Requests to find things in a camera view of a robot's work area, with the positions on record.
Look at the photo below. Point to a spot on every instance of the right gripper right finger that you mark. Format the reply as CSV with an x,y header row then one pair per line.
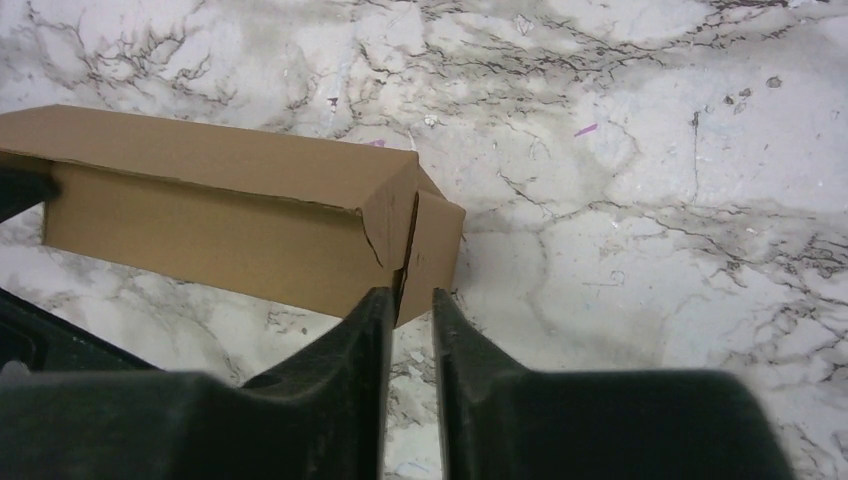
x,y
502,420

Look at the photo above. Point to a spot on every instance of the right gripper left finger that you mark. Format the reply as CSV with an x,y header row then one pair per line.
x,y
319,414

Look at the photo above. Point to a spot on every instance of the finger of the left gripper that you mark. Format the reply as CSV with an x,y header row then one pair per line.
x,y
24,186

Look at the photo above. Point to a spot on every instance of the brown cardboard box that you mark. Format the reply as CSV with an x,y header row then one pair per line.
x,y
306,222

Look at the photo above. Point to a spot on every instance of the aluminium table frame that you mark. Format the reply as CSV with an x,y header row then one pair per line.
x,y
43,342

